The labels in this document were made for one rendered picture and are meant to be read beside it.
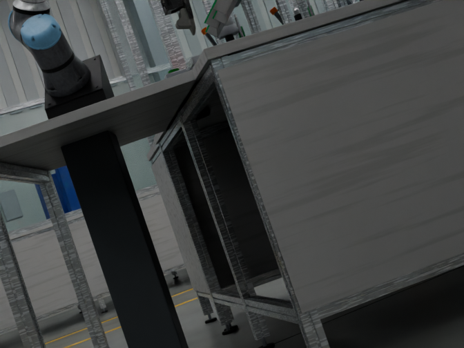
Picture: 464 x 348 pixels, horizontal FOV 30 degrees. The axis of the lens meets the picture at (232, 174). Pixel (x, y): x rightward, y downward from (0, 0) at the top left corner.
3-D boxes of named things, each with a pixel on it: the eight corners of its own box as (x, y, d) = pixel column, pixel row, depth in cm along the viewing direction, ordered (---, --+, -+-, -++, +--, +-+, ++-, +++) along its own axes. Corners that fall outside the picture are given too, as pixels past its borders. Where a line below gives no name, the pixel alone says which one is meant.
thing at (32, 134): (-46, 163, 235) (-50, 153, 235) (34, 176, 325) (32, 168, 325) (197, 79, 234) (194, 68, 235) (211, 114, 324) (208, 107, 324)
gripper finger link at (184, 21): (180, 39, 289) (171, 12, 289) (197, 34, 290) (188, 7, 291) (181, 36, 286) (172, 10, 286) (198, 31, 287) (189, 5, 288)
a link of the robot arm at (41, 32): (46, 74, 268) (26, 40, 259) (31, 59, 278) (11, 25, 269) (79, 54, 271) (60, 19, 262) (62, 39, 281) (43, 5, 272)
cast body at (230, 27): (221, 36, 289) (214, 16, 289) (219, 40, 293) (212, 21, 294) (244, 30, 291) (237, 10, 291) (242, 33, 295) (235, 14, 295)
